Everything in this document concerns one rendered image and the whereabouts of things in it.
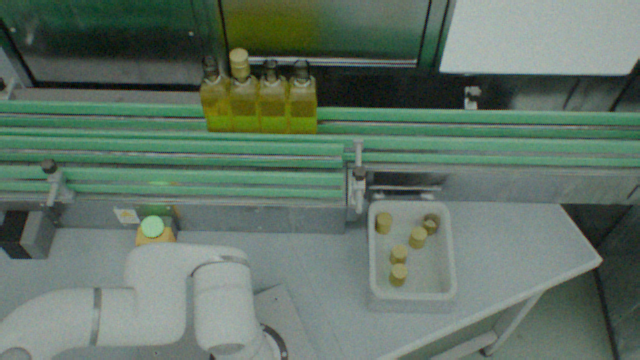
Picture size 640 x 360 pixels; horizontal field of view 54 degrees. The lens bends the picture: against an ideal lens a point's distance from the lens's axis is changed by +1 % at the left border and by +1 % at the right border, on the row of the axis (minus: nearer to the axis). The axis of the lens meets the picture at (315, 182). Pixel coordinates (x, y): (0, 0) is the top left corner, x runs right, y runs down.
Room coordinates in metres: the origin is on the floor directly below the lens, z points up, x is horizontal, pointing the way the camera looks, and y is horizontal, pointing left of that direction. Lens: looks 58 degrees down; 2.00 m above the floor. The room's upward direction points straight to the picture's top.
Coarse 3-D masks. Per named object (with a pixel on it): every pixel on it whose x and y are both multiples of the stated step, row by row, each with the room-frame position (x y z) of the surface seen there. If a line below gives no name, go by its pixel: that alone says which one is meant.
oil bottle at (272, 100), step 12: (264, 84) 0.80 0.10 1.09; (264, 96) 0.78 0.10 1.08; (276, 96) 0.78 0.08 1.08; (264, 108) 0.78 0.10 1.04; (276, 108) 0.78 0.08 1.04; (288, 108) 0.81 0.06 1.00; (264, 120) 0.78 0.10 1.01; (276, 120) 0.78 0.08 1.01; (288, 120) 0.80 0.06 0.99; (264, 132) 0.78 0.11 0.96; (276, 132) 0.78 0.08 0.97; (288, 132) 0.79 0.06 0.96
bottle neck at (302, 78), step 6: (300, 60) 0.82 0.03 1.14; (306, 60) 0.82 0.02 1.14; (294, 66) 0.80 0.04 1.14; (300, 66) 0.82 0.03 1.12; (306, 66) 0.80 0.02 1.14; (294, 72) 0.80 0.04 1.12; (300, 72) 0.79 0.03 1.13; (306, 72) 0.80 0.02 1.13; (300, 78) 0.79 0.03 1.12; (306, 78) 0.80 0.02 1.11; (300, 84) 0.79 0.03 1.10; (306, 84) 0.80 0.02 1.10
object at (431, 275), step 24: (408, 216) 0.67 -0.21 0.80; (384, 240) 0.63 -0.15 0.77; (408, 240) 0.63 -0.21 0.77; (432, 240) 0.63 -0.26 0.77; (384, 264) 0.57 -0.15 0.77; (408, 264) 0.57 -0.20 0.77; (432, 264) 0.57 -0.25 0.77; (384, 288) 0.52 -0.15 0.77; (408, 288) 0.52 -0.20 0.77; (432, 288) 0.52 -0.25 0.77; (456, 288) 0.49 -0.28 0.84
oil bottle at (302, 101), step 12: (312, 84) 0.80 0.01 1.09; (288, 96) 0.79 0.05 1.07; (300, 96) 0.78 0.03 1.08; (312, 96) 0.78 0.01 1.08; (300, 108) 0.78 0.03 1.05; (312, 108) 0.78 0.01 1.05; (300, 120) 0.78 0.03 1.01; (312, 120) 0.78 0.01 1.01; (300, 132) 0.78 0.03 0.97; (312, 132) 0.78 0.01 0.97
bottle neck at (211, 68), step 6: (204, 60) 0.82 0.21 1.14; (210, 60) 0.82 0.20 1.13; (216, 60) 0.81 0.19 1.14; (204, 66) 0.80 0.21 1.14; (210, 66) 0.80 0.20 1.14; (216, 66) 0.81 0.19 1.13; (204, 72) 0.80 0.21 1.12; (210, 72) 0.80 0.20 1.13; (216, 72) 0.81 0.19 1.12; (210, 78) 0.80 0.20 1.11; (216, 78) 0.80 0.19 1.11
